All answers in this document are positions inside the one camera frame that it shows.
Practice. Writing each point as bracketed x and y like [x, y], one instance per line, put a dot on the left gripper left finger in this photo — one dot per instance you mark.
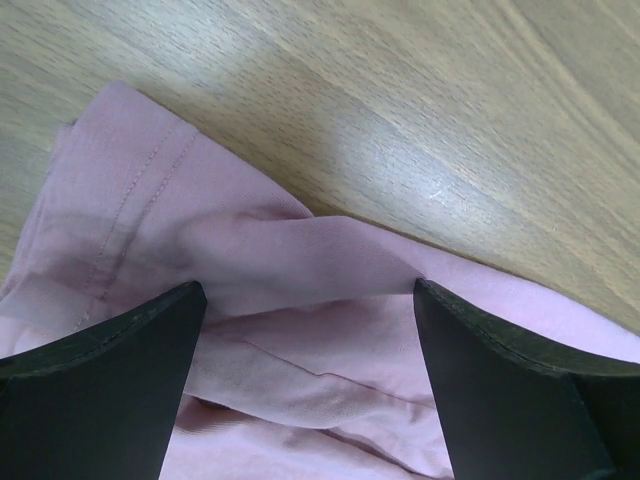
[101, 403]

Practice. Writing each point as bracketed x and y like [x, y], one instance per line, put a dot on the pink t shirt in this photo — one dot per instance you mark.
[309, 364]

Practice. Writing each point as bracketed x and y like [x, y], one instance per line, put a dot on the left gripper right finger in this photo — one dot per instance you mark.
[513, 404]

